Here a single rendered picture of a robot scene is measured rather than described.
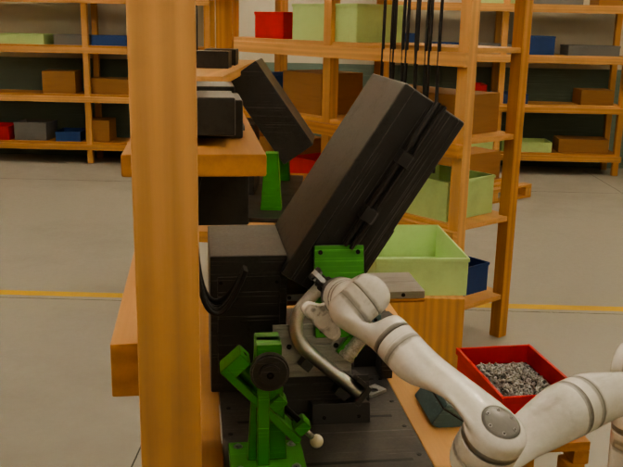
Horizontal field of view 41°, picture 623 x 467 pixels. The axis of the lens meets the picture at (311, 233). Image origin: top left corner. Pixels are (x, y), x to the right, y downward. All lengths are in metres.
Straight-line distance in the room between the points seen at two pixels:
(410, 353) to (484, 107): 3.45
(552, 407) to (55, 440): 2.78
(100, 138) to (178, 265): 9.54
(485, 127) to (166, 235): 3.64
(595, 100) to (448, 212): 6.35
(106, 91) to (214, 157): 9.19
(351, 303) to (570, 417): 0.38
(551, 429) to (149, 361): 0.62
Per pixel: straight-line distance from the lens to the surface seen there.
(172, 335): 1.22
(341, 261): 1.90
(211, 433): 1.90
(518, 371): 2.28
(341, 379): 1.88
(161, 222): 1.17
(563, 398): 1.38
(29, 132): 10.96
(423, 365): 1.29
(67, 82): 10.76
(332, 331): 1.55
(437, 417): 1.90
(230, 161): 1.46
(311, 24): 5.29
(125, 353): 1.34
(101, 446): 3.75
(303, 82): 5.42
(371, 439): 1.84
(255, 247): 1.99
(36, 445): 3.82
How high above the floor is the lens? 1.77
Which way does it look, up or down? 14 degrees down
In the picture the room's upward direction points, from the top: 1 degrees clockwise
